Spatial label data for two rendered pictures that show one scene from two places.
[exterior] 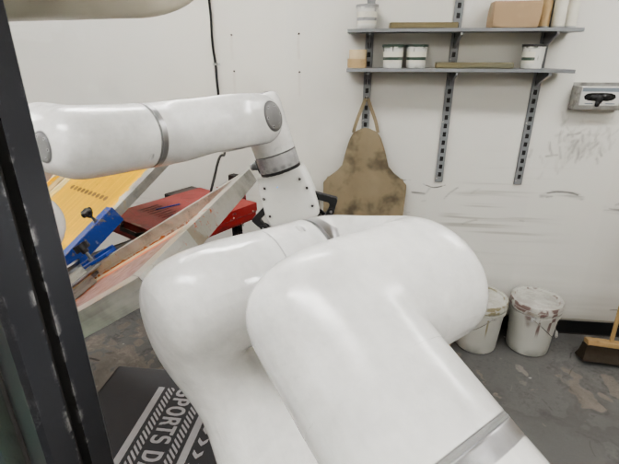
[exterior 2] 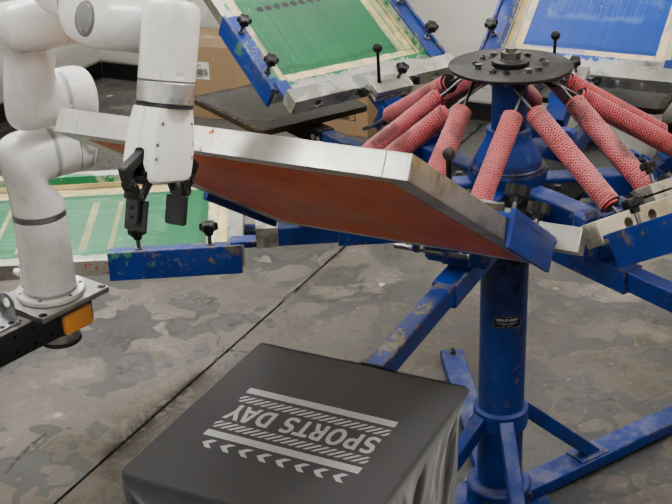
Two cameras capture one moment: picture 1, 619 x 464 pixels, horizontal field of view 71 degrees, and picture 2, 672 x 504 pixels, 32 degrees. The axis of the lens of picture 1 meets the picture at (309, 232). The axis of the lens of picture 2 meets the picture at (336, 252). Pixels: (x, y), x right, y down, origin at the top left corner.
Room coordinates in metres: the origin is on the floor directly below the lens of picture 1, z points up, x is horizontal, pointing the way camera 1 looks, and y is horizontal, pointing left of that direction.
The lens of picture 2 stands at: (1.48, -1.26, 2.09)
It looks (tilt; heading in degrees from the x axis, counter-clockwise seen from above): 25 degrees down; 110
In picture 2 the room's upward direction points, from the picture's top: 2 degrees counter-clockwise
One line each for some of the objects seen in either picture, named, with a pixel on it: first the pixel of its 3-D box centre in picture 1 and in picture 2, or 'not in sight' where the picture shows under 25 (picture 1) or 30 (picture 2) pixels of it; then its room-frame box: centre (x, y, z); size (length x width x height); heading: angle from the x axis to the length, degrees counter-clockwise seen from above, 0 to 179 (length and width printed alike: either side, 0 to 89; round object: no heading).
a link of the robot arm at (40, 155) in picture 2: not in sight; (38, 171); (0.33, 0.40, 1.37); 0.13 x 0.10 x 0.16; 55
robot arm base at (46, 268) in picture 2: not in sight; (40, 252); (0.31, 0.40, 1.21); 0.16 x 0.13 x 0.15; 162
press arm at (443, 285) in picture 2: not in sight; (411, 332); (0.88, 0.86, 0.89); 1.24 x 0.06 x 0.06; 83
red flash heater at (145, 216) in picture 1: (188, 214); not in sight; (2.09, 0.62, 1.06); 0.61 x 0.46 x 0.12; 143
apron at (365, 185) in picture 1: (364, 181); not in sight; (2.70, -0.35, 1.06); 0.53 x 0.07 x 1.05; 83
